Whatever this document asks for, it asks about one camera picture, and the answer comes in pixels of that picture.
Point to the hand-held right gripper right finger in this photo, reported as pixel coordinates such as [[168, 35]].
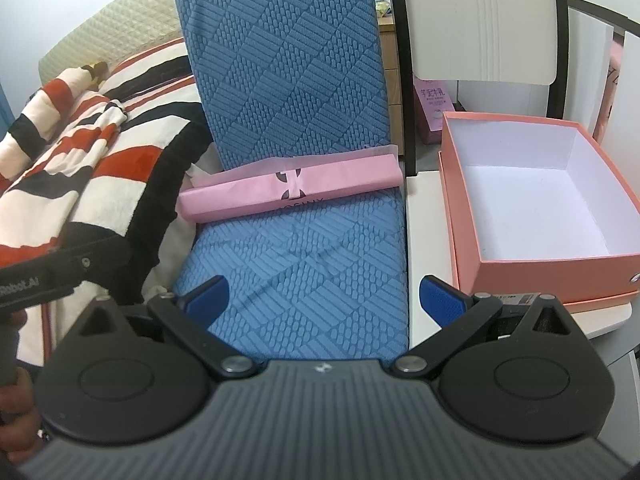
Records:
[[440, 301]]

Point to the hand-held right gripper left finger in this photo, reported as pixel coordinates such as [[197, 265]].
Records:
[[210, 294]]

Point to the pink paper roll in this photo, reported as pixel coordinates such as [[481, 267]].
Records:
[[340, 177]]

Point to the person's left hand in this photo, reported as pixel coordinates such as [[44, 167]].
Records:
[[17, 412]]

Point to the pink cardboard box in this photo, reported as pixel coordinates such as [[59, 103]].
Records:
[[550, 270]]

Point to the red black white striped blanket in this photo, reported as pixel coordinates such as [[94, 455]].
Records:
[[100, 160]]

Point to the pink carton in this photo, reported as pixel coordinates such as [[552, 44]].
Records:
[[432, 110]]

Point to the wooden nightstand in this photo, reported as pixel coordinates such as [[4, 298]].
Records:
[[390, 85]]

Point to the blue textured chair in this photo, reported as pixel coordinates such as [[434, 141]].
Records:
[[300, 85]]

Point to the cream quilted headboard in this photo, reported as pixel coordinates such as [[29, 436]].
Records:
[[125, 20]]

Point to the pink printed bag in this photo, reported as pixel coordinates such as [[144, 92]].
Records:
[[611, 95]]

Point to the pale yellow packet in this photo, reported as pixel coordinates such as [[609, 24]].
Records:
[[383, 8]]

